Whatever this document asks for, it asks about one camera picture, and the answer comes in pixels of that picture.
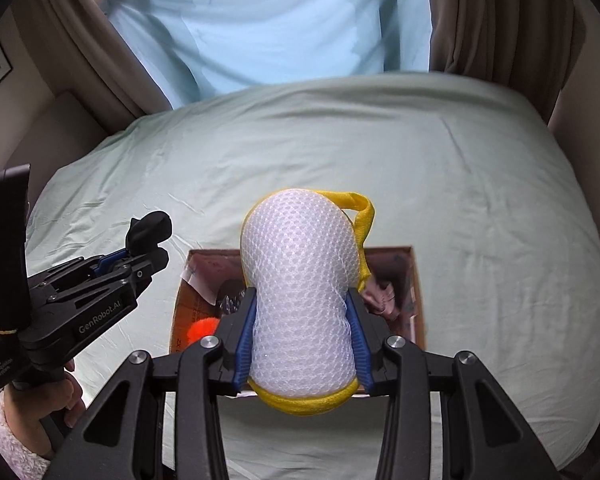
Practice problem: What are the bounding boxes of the black patterned scrunchie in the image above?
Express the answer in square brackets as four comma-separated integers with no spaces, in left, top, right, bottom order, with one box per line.
[219,282,246,318]

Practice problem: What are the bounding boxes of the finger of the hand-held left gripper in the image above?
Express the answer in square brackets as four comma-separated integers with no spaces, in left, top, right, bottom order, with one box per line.
[45,250,131,291]
[130,247,170,288]

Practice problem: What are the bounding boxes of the person's left forearm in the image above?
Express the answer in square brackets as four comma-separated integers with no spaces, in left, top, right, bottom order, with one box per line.
[0,387,53,480]

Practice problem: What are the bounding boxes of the person's left hand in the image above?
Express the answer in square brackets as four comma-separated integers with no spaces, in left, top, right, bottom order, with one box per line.
[5,359,87,428]

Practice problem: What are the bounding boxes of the bed with mint green sheet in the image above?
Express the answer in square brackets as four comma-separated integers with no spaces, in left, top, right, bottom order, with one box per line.
[27,72,600,480]

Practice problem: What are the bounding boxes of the cardboard box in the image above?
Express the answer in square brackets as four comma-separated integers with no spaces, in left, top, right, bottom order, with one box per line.
[169,245,427,401]

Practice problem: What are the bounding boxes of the mauve grip sock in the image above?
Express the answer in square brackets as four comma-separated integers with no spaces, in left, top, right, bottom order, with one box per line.
[362,280,406,321]

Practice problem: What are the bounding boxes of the light blue window cloth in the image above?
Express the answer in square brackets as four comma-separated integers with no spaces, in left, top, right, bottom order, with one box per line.
[102,0,433,111]

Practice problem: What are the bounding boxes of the plain black scrunchie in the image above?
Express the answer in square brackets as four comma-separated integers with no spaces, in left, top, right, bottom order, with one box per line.
[126,211,172,261]

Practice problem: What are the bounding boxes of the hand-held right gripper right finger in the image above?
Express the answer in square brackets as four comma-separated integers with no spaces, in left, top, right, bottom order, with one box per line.
[346,286,562,480]

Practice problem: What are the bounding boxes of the yellow rimmed mesh sponge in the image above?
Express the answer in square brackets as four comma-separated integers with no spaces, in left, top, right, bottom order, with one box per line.
[239,187,376,413]

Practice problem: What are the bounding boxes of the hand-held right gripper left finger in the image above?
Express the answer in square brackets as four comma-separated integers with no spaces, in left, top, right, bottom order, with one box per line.
[45,286,257,480]

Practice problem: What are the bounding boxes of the orange fluffy pompom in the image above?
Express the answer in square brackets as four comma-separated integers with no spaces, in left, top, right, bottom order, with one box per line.
[187,317,221,346]

